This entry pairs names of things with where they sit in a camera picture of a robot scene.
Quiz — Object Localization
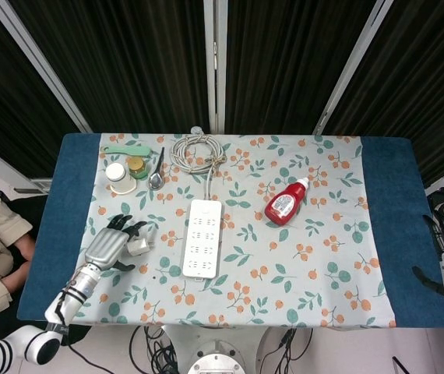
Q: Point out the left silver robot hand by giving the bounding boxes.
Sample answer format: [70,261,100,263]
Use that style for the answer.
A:
[84,213,148,271]

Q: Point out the white plug adapter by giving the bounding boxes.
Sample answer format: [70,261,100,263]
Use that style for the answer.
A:
[126,238,155,257]

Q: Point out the metal robot base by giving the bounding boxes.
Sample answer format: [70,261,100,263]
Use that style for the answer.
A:
[161,325,276,374]

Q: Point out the white power strip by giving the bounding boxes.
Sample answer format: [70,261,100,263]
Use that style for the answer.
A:
[181,198,223,280]

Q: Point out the small white jar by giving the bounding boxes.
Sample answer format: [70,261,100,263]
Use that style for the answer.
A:
[104,162,138,196]

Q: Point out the blue table cover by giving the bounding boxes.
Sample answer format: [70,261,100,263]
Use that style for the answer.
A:
[16,132,444,329]

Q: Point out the metal spoon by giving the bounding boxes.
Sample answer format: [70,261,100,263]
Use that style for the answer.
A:
[147,146,166,191]

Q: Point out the small jar with gold lid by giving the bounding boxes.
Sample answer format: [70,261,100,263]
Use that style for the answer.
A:
[127,155,149,181]

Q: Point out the green plastic paddle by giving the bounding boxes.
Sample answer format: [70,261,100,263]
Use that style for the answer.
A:
[100,143,153,157]

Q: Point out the floral tablecloth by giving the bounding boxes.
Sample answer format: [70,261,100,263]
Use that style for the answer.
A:
[64,132,397,329]

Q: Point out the black pleated curtain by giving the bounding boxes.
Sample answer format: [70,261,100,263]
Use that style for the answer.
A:
[322,0,444,188]
[0,0,81,178]
[7,0,211,133]
[224,0,379,136]

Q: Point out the red sauce bottle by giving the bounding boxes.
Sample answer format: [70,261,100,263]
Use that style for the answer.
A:
[263,177,311,228]

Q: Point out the grey cable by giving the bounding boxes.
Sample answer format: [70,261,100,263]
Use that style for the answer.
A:
[171,125,229,200]

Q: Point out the black floor cables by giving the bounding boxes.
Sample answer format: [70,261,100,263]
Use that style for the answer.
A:
[259,327,315,374]
[128,325,180,374]

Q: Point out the white frame rail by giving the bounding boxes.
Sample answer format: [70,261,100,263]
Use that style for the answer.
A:
[0,138,54,196]

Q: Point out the grey metal frame post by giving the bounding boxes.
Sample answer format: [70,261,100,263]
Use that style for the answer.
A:
[313,0,394,136]
[0,0,93,133]
[203,0,229,133]

